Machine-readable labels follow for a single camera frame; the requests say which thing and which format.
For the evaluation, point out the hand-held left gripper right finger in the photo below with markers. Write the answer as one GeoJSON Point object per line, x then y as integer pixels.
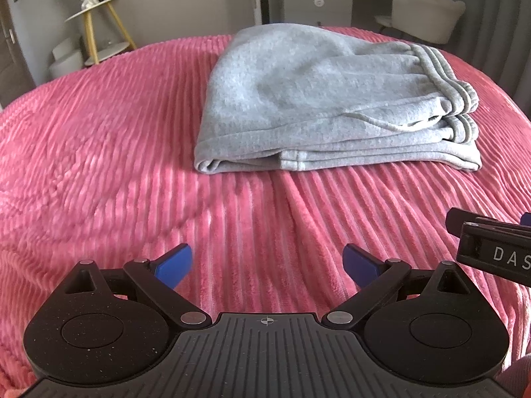
{"type": "Point", "coordinates": [360, 266]}

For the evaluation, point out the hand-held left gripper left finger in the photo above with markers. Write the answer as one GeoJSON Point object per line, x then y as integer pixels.
{"type": "Point", "coordinates": [174, 266]}

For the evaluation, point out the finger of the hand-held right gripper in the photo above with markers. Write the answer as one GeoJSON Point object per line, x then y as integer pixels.
{"type": "Point", "coordinates": [477, 216]}

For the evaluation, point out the grey pants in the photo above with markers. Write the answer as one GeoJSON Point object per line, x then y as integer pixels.
{"type": "Point", "coordinates": [315, 99]}

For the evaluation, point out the pink ribbed blanket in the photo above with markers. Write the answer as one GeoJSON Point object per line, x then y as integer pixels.
{"type": "Point", "coordinates": [124, 166]}

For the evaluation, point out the grey curtain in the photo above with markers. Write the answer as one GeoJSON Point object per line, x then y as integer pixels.
{"type": "Point", "coordinates": [493, 20]}

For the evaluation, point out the white upholstered chair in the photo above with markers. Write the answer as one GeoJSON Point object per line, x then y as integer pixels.
{"type": "Point", "coordinates": [427, 16]}

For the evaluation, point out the white round stool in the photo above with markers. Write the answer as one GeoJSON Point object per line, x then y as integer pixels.
{"type": "Point", "coordinates": [66, 58]}

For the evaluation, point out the yellow-legged side table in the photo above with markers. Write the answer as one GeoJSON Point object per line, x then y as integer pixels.
{"type": "Point", "coordinates": [101, 20]}

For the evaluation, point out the brown door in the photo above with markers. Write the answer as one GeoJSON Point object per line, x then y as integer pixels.
{"type": "Point", "coordinates": [12, 62]}

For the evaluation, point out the white cabinet with dark top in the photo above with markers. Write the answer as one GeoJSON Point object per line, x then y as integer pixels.
{"type": "Point", "coordinates": [317, 8]}

